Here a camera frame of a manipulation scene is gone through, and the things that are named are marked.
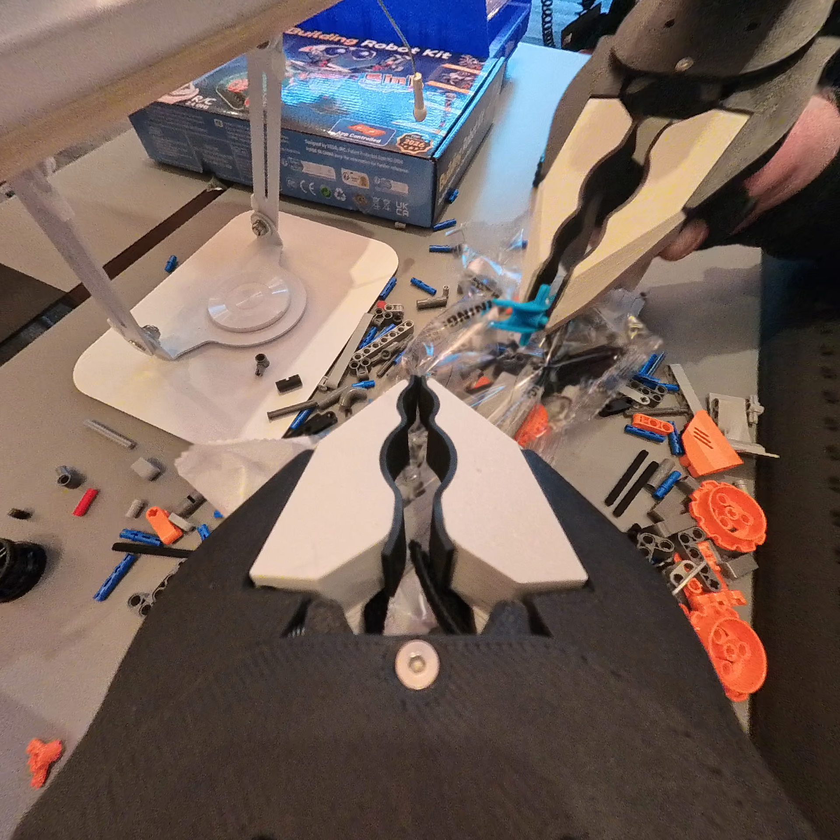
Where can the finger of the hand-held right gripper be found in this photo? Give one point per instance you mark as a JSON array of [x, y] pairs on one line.
[[564, 170], [676, 184]]

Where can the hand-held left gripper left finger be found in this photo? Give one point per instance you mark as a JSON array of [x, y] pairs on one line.
[[315, 518]]

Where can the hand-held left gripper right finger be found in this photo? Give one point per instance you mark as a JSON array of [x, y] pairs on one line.
[[512, 518]]

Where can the teal long curved piece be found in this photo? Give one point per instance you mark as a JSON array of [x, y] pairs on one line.
[[525, 313]]

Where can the clear bag of building pieces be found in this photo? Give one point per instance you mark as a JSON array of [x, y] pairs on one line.
[[577, 367]]

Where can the pile of small building pieces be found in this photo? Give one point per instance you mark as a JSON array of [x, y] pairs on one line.
[[384, 348]]

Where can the person's right forearm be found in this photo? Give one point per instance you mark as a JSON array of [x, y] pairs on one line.
[[807, 233]]

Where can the person's right hand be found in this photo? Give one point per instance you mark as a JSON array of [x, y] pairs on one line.
[[814, 157]]

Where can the crumpled plastic scrap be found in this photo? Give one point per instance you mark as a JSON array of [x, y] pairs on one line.
[[243, 466]]

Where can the black short tube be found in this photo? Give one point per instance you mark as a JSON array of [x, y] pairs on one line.
[[287, 384]]

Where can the orange curved small piece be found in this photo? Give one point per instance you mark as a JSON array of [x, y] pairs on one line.
[[163, 525]]

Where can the blue plastic bin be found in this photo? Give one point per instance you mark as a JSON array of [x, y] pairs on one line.
[[508, 23]]

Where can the grey small block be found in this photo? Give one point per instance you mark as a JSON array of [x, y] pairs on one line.
[[145, 468]]

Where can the grey two-hole connector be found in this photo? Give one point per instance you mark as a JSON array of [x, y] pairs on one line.
[[136, 508]]

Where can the dark grey tube piece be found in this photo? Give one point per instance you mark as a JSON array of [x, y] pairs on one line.
[[433, 302]]

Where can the blue robot kit box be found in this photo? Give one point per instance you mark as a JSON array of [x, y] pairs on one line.
[[367, 157]]

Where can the grey long flat bar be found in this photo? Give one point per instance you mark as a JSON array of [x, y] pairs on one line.
[[686, 387]]

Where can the orange curved shell piece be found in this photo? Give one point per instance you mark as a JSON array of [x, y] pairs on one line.
[[709, 446]]

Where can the orange gear wheel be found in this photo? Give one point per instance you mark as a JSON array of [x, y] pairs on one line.
[[735, 649], [727, 515]]

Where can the red short pin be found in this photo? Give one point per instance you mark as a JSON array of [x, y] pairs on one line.
[[85, 502]]

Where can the light grey axle connector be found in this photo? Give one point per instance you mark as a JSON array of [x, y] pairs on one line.
[[754, 407]]

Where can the grey curved panel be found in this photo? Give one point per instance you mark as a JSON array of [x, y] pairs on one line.
[[732, 420]]

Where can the white book stand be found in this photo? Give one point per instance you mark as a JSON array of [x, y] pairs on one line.
[[328, 275]]

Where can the black wheel hub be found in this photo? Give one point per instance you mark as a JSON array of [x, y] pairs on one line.
[[16, 568]]

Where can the orange small forked piece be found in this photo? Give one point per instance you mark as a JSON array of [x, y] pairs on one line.
[[43, 758]]

